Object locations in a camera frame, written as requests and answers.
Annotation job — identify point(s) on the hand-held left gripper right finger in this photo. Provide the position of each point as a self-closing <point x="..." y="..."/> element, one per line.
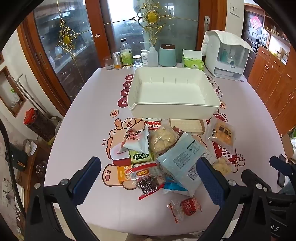
<point x="210" y="183"/>

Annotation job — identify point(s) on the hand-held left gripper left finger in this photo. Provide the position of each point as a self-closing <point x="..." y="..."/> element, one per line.
<point x="86" y="183"/>

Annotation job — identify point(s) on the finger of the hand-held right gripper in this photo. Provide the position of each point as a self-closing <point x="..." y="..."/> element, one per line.
<point x="278" y="165"/>
<point x="251" y="177"/>

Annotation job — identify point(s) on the clear bag of pale pastries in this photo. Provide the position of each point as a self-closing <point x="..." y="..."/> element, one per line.
<point x="223" y="168"/>
<point x="161" y="140"/>

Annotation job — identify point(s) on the red round cake packet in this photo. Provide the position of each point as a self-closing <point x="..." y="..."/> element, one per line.
<point x="187" y="206"/>

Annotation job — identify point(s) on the large light blue snack packet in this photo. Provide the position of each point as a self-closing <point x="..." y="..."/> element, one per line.
<point x="182" y="162"/>

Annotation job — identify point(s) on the small blue snack packet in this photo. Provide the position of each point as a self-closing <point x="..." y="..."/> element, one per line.
<point x="173" y="186"/>

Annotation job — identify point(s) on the orange snack packet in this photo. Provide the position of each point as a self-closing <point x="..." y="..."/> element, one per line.
<point x="122" y="173"/>

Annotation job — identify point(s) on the yellow cracker packet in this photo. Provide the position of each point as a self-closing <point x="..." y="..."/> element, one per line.
<point x="222" y="134"/>

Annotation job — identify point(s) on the clear red packet dark snack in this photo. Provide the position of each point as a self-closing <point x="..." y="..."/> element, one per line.
<point x="145" y="183"/>

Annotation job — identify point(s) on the white red triangular snack packet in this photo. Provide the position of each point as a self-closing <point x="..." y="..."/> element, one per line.
<point x="136" y="140"/>

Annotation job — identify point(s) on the red white cookie packet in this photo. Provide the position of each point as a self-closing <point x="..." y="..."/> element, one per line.
<point x="152" y="125"/>

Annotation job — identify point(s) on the white plastic storage bin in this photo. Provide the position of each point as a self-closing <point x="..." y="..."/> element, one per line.
<point x="173" y="92"/>

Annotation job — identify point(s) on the cardboard box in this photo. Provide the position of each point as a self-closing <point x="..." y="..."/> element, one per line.
<point x="288" y="144"/>

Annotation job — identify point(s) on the green pastry packet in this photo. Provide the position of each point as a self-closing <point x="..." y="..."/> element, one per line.
<point x="140" y="158"/>

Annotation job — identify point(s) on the brown snack packet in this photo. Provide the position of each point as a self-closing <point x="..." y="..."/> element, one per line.
<point x="179" y="132"/>

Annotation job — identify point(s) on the wooden box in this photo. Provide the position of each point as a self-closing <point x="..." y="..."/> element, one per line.
<point x="187" y="126"/>

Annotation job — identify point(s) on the wooden cabinet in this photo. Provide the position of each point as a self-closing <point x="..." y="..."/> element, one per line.
<point x="272" y="81"/>

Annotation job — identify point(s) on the red lidded jar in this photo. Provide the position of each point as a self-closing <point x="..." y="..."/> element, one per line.
<point x="32" y="118"/>

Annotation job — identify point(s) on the white desktop organiser cabinet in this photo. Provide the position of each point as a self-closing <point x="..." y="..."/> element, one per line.
<point x="226" y="55"/>

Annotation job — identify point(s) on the glass cup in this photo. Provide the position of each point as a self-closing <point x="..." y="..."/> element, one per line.
<point x="108" y="63"/>

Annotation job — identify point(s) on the green tissue box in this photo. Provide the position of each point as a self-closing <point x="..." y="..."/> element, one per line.
<point x="193" y="62"/>

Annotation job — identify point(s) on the metal-lidded jar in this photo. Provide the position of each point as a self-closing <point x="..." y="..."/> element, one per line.
<point x="116" y="60"/>

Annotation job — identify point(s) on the small glass jar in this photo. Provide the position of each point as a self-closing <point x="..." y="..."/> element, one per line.
<point x="137" y="61"/>

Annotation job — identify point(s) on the teal canister brown lid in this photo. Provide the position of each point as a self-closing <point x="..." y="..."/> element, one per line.
<point x="167" y="56"/>

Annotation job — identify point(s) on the glass bottle green label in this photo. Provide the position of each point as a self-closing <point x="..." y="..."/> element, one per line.
<point x="126" y="55"/>

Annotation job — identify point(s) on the dark wooden door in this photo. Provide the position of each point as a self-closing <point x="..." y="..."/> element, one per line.
<point x="252" y="30"/>

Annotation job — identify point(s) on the glass door gold ornament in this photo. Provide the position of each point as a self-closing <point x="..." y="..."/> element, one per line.
<point x="64" y="46"/>
<point x="175" y="23"/>

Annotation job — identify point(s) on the plastic squeeze wash bottle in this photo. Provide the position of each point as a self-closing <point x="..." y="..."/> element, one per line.
<point x="153" y="56"/>

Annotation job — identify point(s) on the white pill bottle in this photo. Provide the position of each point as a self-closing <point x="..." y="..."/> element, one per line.
<point x="144" y="57"/>

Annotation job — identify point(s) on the wooden framed wall niche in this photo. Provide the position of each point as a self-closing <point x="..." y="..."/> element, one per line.
<point x="11" y="92"/>

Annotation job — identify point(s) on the white wall switch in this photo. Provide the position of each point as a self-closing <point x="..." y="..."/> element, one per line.
<point x="234" y="9"/>

